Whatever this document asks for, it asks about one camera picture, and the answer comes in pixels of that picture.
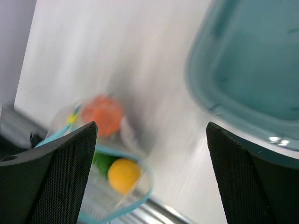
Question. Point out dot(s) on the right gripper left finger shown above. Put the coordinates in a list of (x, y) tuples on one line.
[(46, 184)]

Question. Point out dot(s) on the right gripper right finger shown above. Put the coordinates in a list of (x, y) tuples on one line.
[(256, 185)]

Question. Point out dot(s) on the green bell pepper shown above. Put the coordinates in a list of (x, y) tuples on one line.
[(103, 162)]

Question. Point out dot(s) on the clear zip top bag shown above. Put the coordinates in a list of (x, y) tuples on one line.
[(101, 204)]

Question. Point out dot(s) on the yellow lemon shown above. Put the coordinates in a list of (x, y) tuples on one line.
[(123, 174)]

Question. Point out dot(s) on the orange tomato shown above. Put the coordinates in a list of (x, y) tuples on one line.
[(106, 112)]

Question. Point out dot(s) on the teal plastic tub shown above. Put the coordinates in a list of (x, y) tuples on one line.
[(243, 68)]

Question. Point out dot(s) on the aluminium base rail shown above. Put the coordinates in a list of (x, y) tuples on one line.
[(15, 130)]

